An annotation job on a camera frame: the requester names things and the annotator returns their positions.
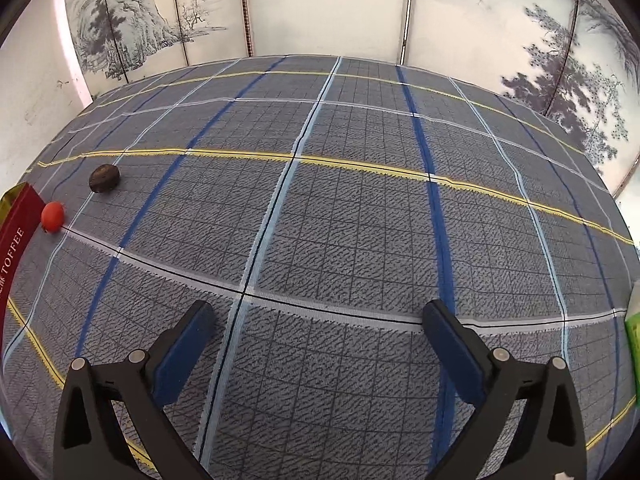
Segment green packet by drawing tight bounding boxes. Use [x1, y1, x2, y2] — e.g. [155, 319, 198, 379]
[623, 280, 640, 403]

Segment grey plaid tablecloth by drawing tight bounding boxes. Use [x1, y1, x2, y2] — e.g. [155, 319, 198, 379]
[0, 54, 640, 480]

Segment ink landscape folding screen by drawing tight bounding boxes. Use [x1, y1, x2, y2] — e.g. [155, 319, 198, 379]
[62, 0, 640, 196]

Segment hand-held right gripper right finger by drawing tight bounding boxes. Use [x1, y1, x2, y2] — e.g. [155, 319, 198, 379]
[422, 299, 588, 480]

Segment small red tomato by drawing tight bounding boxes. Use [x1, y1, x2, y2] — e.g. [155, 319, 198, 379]
[41, 201, 65, 232]

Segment gold tin box red sides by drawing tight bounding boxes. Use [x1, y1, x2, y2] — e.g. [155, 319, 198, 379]
[0, 183, 45, 321]

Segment dark purple passion fruit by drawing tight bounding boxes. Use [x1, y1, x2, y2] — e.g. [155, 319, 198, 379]
[88, 163, 121, 194]

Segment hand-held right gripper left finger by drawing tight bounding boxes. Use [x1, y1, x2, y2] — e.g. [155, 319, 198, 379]
[52, 300, 216, 480]

